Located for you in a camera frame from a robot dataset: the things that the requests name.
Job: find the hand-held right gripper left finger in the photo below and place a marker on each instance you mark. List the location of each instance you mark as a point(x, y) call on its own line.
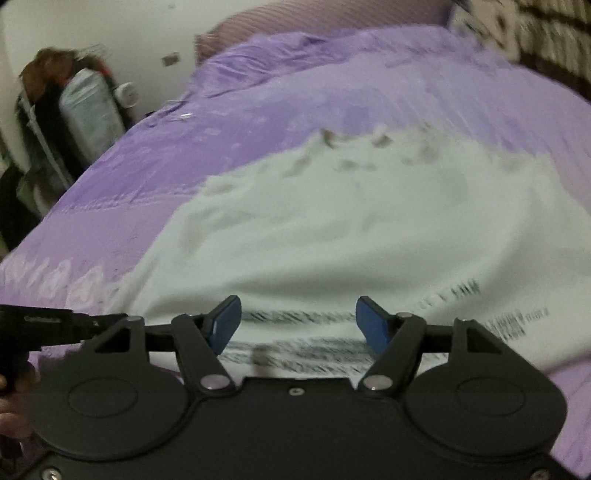
point(226, 323)

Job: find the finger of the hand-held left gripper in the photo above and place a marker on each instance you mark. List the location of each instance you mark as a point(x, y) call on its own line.
point(94, 323)

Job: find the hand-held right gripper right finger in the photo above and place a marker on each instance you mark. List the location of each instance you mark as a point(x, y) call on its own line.
point(371, 323)

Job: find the white long-sleeve printed shirt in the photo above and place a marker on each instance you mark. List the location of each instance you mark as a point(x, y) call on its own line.
point(369, 230)

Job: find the person's left hand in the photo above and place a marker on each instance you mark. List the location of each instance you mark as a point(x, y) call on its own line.
point(16, 415)

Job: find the light blue patterned garment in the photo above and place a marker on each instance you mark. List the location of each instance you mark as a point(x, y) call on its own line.
point(92, 115)

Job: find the small white object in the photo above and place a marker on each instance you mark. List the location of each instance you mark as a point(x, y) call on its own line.
point(184, 115)

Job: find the small white fan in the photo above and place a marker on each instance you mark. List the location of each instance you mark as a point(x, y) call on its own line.
point(125, 94)

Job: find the purple floral bedspread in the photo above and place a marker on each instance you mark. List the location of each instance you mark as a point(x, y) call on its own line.
point(277, 92)

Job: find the mauve quilted headboard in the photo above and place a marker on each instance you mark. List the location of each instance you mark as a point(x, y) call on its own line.
point(295, 21)

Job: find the cream fluffy blanket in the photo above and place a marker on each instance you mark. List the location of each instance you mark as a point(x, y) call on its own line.
point(485, 23)

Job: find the striped beige brown curtain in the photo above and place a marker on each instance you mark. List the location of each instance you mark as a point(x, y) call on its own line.
point(558, 41)

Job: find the wall outlet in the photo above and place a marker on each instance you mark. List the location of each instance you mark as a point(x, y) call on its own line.
point(171, 59)

